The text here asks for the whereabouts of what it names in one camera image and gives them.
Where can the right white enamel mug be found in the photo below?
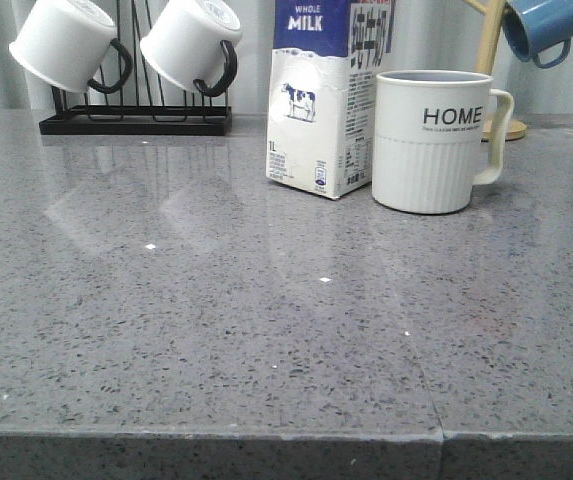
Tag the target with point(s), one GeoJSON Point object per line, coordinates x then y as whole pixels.
{"type": "Point", "coordinates": [192, 45]}

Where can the white HOME ceramic cup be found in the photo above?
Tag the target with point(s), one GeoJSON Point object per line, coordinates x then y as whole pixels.
{"type": "Point", "coordinates": [437, 135]}

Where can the blue enamel mug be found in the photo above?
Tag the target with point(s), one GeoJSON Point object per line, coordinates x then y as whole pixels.
{"type": "Point", "coordinates": [540, 31]}

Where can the wooden mug tree stand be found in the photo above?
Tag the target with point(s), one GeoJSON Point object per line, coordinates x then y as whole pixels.
{"type": "Point", "coordinates": [493, 13]}

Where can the black wire mug rack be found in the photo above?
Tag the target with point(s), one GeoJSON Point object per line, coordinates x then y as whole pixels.
{"type": "Point", "coordinates": [147, 104]}

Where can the white enamel mug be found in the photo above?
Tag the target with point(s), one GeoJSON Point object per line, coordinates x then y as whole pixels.
{"type": "Point", "coordinates": [65, 42]}
{"type": "Point", "coordinates": [192, 45]}

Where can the Pascual whole milk carton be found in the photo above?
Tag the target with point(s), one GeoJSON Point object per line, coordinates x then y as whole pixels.
{"type": "Point", "coordinates": [320, 124]}

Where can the left white enamel mug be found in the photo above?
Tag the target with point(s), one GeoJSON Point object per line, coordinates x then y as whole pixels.
{"type": "Point", "coordinates": [65, 42]}

